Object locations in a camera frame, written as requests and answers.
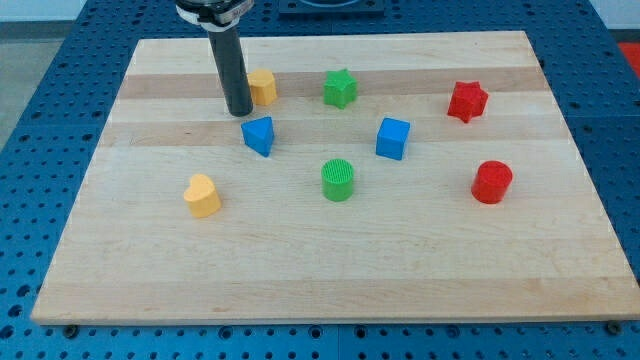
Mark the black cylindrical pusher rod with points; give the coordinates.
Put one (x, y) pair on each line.
(229, 60)

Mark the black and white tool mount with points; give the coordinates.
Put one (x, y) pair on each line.
(213, 15)

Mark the yellow hexagon block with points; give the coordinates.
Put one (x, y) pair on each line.
(262, 85)

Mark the green star block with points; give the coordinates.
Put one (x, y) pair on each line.
(340, 88)

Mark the red star block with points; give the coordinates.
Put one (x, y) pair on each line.
(468, 101)

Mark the blue triangle block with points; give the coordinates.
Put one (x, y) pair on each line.
(258, 135)

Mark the yellow heart block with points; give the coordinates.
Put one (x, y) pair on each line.
(201, 196)

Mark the green cylinder block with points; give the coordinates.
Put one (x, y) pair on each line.
(337, 177)

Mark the blue cube block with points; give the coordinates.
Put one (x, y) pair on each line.
(391, 138)

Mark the light wooden board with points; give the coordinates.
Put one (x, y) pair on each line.
(411, 244)

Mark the red cylinder block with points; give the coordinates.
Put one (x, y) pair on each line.
(491, 182)

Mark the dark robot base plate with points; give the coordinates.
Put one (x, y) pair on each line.
(330, 7)

